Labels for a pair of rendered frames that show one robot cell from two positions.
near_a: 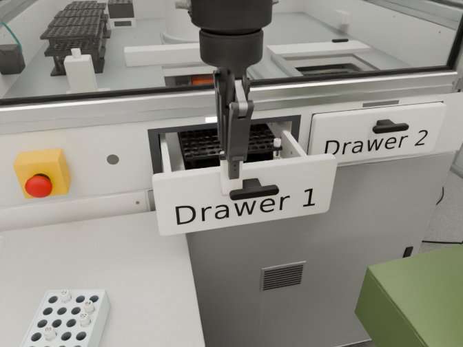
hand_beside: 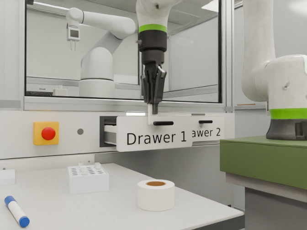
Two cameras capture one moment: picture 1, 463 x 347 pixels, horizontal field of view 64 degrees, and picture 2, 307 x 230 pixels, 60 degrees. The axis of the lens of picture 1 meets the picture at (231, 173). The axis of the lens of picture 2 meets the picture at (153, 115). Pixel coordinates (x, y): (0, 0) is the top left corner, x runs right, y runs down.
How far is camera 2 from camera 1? 0.55 m
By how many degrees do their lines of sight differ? 38
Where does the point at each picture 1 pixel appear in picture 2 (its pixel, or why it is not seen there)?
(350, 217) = (196, 180)
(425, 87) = (213, 108)
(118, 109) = (88, 103)
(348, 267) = not seen: hidden behind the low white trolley
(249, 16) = (162, 43)
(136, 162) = (92, 134)
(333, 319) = not seen: outside the picture
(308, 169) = (181, 120)
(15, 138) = (34, 113)
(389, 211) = (214, 177)
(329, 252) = not seen: hidden behind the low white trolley
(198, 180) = (137, 118)
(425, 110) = (216, 117)
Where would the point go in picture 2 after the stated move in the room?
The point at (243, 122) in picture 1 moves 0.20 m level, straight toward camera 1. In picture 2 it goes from (162, 80) to (189, 69)
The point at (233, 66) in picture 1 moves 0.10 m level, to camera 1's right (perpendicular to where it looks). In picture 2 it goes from (157, 60) to (186, 62)
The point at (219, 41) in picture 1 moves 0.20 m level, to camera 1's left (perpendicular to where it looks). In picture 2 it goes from (152, 51) to (86, 46)
